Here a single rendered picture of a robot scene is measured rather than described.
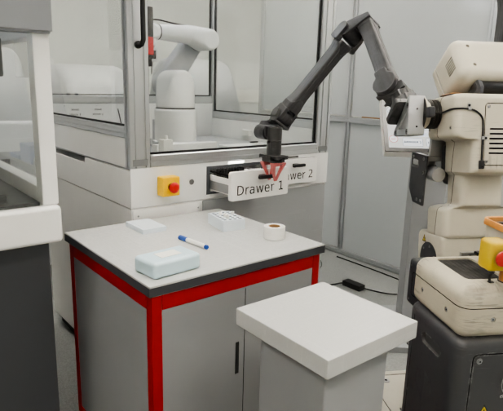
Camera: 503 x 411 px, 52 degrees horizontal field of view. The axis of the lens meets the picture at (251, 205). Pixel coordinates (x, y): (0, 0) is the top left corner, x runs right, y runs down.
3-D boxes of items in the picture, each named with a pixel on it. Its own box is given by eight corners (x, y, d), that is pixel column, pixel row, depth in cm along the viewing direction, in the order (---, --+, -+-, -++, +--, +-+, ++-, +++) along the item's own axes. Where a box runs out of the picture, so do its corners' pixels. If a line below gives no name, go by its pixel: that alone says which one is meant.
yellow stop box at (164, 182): (181, 195, 191) (181, 176, 189) (164, 197, 186) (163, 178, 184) (174, 193, 194) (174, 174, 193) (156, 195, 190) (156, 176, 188)
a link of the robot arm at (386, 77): (365, 1, 181) (381, 19, 187) (334, 26, 188) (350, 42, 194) (397, 81, 153) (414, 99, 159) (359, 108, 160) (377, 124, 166)
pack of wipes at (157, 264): (179, 258, 146) (179, 243, 145) (200, 267, 139) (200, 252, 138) (134, 271, 135) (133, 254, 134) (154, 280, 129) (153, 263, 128)
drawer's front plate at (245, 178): (287, 193, 210) (289, 166, 207) (231, 201, 192) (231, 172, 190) (284, 192, 211) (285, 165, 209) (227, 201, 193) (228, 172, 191)
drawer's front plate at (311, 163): (315, 180, 240) (317, 156, 238) (269, 187, 222) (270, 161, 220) (313, 179, 241) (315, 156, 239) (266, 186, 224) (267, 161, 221)
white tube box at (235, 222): (244, 229, 177) (244, 218, 176) (222, 232, 173) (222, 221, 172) (228, 220, 188) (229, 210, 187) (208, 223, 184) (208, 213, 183)
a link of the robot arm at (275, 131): (273, 125, 190) (285, 125, 193) (262, 123, 196) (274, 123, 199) (272, 143, 192) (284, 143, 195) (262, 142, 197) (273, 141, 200)
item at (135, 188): (326, 182, 247) (328, 152, 244) (131, 209, 184) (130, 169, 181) (213, 157, 319) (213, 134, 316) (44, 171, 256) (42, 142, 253)
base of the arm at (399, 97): (395, 101, 147) (434, 102, 149) (388, 83, 152) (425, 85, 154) (386, 125, 154) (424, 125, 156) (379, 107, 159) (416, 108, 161)
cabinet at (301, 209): (319, 333, 266) (328, 182, 248) (138, 406, 202) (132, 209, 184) (213, 278, 338) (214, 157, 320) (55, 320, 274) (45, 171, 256)
